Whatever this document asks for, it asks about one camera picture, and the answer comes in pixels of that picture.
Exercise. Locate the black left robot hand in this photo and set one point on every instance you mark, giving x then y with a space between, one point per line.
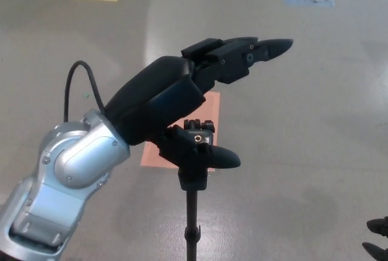
151 91

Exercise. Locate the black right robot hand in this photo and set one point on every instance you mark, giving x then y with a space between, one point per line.
385 252

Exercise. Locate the black phone stand tripod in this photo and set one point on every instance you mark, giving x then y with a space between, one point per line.
194 179

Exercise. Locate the orange floor tape patch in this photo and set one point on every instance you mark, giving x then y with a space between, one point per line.
149 158

